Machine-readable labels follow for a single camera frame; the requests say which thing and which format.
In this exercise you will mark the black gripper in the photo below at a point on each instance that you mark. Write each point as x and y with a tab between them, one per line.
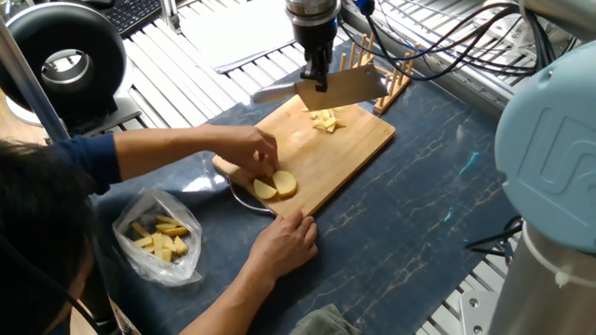
315	39

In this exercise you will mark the steel cleaver knife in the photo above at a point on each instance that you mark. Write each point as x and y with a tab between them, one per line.
349	88

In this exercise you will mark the thin cut potato slice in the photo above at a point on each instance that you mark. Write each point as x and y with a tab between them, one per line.
331	114
318	124
328	127
338	122

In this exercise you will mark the bamboo cutting board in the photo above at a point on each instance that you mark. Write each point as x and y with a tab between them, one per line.
354	149

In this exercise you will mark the person's left forearm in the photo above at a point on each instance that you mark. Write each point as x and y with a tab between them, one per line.
140	154

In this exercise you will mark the person's right forearm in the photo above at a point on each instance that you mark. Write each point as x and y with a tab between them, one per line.
214	307

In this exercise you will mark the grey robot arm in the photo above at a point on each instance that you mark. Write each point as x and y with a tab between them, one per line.
549	186

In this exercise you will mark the person's left hand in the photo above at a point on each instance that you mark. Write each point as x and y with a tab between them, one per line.
247	151

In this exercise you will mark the person's right hand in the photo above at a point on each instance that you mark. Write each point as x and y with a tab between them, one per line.
284	247

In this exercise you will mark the wooden knife rack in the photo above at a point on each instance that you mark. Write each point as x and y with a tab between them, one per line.
386	84

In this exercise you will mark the white sheet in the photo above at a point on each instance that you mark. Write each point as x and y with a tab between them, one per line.
237	33

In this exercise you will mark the dark blue marble mat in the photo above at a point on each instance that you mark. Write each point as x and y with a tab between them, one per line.
428	214

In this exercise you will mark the black keyboard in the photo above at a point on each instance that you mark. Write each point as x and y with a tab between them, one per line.
130	14

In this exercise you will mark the plastic bag of potato sticks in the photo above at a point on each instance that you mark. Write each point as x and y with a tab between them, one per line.
154	237

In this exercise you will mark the grey-green cloth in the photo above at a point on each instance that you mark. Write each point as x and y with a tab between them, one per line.
321	321

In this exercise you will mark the wooden pole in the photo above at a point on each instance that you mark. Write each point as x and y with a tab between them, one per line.
33	88

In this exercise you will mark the metal mounting plate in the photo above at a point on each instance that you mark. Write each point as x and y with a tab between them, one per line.
484	316

